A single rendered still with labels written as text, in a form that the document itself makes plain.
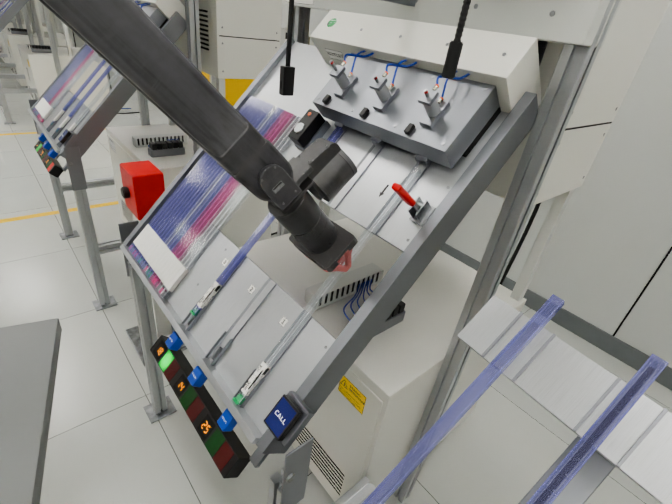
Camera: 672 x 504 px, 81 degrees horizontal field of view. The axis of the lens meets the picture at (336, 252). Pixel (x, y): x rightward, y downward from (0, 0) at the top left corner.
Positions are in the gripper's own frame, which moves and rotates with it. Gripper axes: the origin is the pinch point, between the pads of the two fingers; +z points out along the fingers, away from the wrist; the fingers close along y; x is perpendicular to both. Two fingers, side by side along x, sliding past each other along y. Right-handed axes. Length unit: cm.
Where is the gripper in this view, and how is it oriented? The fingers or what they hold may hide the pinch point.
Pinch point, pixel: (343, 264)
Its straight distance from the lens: 67.2
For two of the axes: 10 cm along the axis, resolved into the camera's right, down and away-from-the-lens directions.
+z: 4.1, 4.7, 7.8
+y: -6.4, -4.7, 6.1
